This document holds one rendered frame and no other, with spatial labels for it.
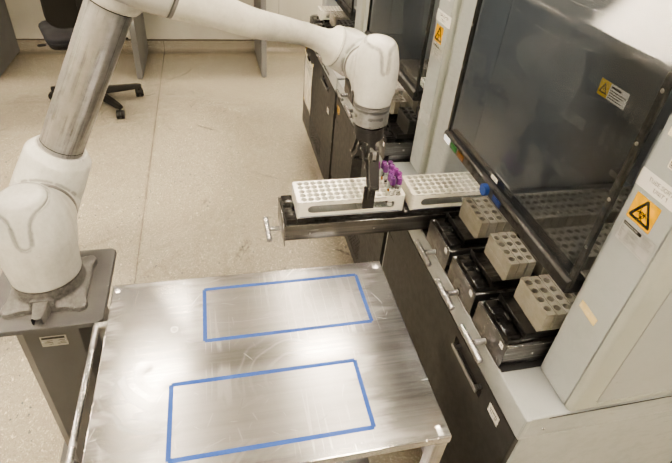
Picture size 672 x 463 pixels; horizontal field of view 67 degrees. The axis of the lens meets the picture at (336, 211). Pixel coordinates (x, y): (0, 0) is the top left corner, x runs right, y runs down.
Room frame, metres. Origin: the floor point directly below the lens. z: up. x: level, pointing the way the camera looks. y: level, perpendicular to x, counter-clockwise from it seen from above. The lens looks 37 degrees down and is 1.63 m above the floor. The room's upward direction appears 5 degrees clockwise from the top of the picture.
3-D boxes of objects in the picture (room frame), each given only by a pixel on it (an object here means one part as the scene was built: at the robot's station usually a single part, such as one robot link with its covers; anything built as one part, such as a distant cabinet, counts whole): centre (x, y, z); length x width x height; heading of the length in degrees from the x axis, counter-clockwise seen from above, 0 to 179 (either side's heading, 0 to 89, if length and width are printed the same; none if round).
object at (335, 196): (1.14, -0.03, 0.83); 0.30 x 0.10 x 0.06; 106
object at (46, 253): (0.85, 0.67, 0.87); 0.18 x 0.16 x 0.22; 21
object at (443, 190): (1.22, -0.33, 0.83); 0.30 x 0.10 x 0.06; 106
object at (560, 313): (0.79, -0.47, 0.85); 0.12 x 0.02 x 0.06; 16
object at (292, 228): (1.18, -0.16, 0.78); 0.73 x 0.14 x 0.09; 106
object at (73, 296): (0.82, 0.66, 0.73); 0.22 x 0.18 x 0.06; 16
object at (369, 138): (1.15, -0.06, 1.02); 0.08 x 0.07 x 0.09; 16
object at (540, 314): (0.78, -0.44, 0.85); 0.12 x 0.02 x 0.06; 15
